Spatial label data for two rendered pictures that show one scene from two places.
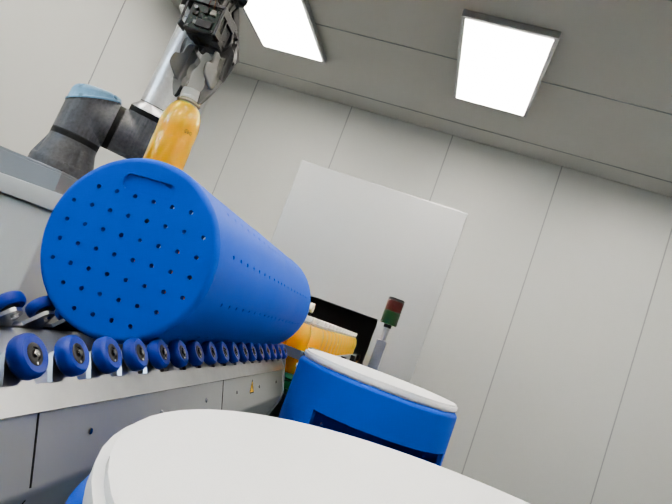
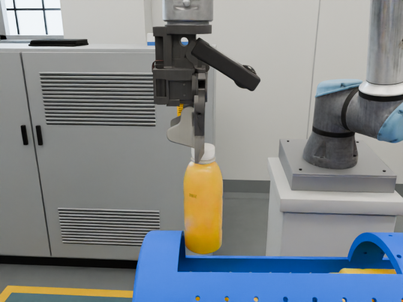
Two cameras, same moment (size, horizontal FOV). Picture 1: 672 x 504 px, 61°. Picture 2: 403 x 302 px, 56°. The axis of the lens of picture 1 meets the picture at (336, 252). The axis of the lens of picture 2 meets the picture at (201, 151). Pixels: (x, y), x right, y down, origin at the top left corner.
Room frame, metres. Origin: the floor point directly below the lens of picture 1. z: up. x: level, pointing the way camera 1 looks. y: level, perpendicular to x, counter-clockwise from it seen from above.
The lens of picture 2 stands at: (0.88, -0.25, 1.58)
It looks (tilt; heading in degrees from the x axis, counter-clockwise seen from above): 19 degrees down; 82
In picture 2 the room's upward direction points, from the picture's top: straight up
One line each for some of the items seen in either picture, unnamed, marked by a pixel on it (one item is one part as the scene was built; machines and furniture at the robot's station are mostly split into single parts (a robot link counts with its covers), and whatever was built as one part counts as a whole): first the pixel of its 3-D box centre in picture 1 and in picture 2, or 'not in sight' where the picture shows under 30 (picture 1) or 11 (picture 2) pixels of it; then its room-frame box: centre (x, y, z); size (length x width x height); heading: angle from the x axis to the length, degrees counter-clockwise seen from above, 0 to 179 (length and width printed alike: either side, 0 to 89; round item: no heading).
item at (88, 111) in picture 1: (91, 114); (339, 103); (1.40, 0.69, 1.37); 0.13 x 0.12 x 0.14; 115
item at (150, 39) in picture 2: not in sight; (168, 39); (1.02, 2.07, 1.48); 0.24 x 0.12 x 0.08; 176
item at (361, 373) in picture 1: (379, 379); not in sight; (1.00, -0.15, 1.03); 0.28 x 0.28 x 0.01
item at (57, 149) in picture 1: (67, 154); (331, 142); (1.40, 0.71, 1.25); 0.15 x 0.15 x 0.10
